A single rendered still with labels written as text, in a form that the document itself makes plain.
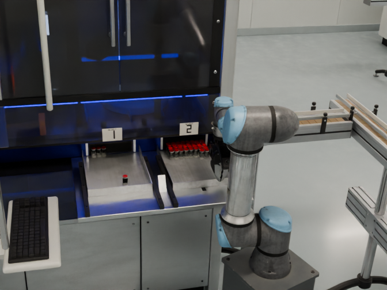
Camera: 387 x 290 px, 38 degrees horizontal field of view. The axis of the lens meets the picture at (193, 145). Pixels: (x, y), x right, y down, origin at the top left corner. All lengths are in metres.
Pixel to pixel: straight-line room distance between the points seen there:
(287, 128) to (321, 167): 2.72
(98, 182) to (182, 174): 0.36
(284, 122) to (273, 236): 0.44
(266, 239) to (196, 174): 0.59
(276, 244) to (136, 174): 0.75
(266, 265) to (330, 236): 1.69
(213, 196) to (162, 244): 0.61
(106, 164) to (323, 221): 1.77
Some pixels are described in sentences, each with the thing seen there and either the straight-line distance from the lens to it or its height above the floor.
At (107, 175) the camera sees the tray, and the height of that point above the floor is 0.88.
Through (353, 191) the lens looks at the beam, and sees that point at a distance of 3.14.
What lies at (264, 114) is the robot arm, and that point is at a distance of 1.73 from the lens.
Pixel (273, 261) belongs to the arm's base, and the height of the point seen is 0.86.
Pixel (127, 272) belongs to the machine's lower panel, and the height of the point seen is 0.25.
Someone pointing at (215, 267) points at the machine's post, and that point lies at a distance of 3.02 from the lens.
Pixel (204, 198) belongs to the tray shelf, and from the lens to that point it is 2.30.
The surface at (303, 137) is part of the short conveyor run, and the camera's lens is 2.89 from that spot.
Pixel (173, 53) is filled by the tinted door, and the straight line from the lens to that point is 2.40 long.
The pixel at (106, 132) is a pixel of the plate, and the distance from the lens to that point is 2.47.
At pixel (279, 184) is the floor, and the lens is 4.16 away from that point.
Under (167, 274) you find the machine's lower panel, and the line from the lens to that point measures 2.97.
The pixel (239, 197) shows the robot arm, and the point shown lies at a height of 1.13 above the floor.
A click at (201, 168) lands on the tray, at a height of 0.88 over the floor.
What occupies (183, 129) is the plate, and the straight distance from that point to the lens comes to 2.53.
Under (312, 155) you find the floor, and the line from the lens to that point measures 4.61.
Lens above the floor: 2.13
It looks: 28 degrees down
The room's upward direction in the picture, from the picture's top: 2 degrees clockwise
